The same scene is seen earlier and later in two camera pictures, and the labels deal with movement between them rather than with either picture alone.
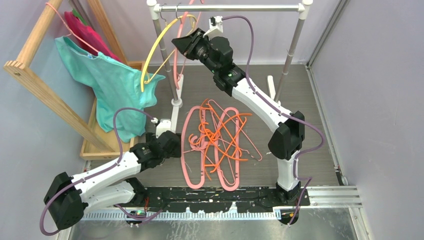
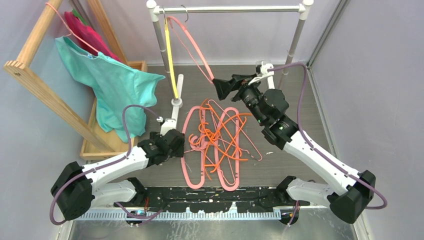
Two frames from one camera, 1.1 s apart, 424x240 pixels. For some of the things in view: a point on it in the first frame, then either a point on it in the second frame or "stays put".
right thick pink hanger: x=237 y=149 stays put
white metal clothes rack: x=303 y=9 stays put
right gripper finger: x=187 y=44 → x=223 y=87
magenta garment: x=89 y=39 stays put
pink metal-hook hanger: x=175 y=52 → x=195 y=44
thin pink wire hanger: x=71 y=31 stays put
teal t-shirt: x=116 y=86 stays put
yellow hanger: x=147 y=81 → x=171 y=53
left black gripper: x=175 y=152 stays put
